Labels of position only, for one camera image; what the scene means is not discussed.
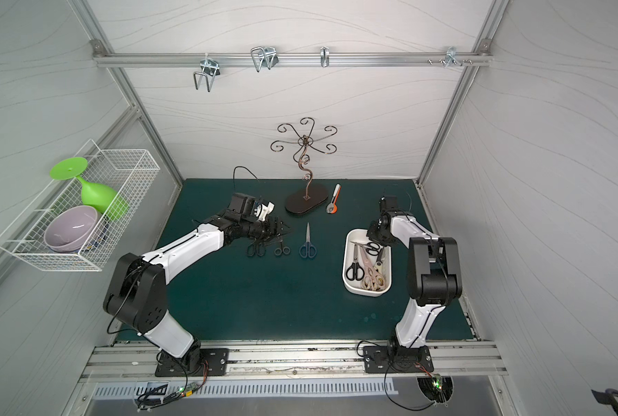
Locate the lilac bowl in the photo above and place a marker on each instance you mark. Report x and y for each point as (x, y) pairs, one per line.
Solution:
(70, 230)

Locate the black handled scissors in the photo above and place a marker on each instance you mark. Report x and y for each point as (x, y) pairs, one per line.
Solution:
(355, 272)

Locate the white wire basket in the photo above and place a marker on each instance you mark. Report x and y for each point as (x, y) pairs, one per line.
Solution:
(130, 172)

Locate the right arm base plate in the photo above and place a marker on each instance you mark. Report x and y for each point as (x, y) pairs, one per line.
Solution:
(381, 360)

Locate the double prong metal hook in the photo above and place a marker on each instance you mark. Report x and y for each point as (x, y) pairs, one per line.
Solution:
(208, 70)

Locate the white storage box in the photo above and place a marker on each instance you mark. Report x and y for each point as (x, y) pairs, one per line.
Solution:
(370, 254)

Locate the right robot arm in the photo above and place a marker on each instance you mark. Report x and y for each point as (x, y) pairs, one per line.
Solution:
(433, 277)

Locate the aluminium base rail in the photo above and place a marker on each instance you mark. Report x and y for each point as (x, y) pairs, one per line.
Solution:
(304, 359)

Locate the green plastic goblet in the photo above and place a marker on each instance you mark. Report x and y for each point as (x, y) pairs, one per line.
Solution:
(102, 198)

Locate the large black scissors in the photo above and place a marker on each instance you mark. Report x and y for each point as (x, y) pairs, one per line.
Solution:
(257, 248)

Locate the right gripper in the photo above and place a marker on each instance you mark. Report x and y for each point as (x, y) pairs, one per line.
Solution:
(374, 235)

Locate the dark metal jewelry stand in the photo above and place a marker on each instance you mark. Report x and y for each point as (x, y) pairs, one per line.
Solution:
(312, 194)

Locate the metal loop hook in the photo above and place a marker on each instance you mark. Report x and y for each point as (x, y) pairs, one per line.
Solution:
(264, 57)

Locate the small black scissors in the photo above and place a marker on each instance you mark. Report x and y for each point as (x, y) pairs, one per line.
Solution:
(281, 249)

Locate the small metal hook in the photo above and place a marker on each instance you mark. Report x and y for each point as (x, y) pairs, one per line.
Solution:
(324, 55)

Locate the right metal hook cluster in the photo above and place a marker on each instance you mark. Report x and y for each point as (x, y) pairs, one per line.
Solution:
(451, 59)

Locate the white vent strip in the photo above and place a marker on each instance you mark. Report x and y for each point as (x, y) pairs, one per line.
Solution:
(321, 388)

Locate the beige scissors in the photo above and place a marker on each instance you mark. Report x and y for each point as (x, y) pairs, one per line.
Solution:
(364, 281)

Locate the blue handled scissors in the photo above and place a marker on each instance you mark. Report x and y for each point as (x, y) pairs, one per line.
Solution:
(308, 250)

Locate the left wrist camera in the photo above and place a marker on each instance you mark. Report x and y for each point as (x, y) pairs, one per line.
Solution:
(244, 206)

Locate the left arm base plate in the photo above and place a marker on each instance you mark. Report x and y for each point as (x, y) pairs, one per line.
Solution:
(215, 361)

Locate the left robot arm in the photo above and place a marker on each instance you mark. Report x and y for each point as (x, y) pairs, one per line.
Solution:
(137, 293)

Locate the pink scissors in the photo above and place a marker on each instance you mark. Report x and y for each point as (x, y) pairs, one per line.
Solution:
(376, 280)

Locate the aluminium top rail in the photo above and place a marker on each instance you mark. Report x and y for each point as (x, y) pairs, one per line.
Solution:
(286, 60)

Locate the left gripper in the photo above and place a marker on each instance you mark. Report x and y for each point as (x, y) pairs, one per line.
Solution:
(270, 228)

